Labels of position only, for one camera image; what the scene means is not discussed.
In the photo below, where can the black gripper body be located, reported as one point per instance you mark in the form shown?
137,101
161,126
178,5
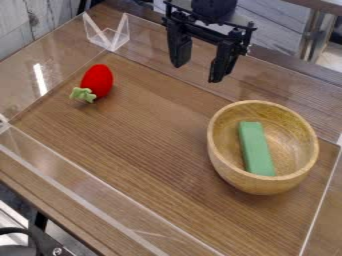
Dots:
212,21

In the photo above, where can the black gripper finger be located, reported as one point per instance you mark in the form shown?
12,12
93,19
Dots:
179,44
225,60

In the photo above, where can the red plush strawberry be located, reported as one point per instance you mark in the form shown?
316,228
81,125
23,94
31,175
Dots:
95,85

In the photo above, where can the metal stand in background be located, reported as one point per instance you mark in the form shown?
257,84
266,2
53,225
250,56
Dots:
324,13

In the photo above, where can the wooden bowl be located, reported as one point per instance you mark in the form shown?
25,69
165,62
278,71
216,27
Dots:
293,144

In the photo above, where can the green rectangular block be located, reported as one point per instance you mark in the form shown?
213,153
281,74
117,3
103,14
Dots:
257,156

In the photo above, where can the clear acrylic front barrier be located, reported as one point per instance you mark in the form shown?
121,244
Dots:
115,225

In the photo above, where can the clear acrylic corner bracket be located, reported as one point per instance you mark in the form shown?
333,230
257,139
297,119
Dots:
110,39

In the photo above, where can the black table leg mount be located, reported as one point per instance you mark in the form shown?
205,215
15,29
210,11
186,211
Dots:
50,246

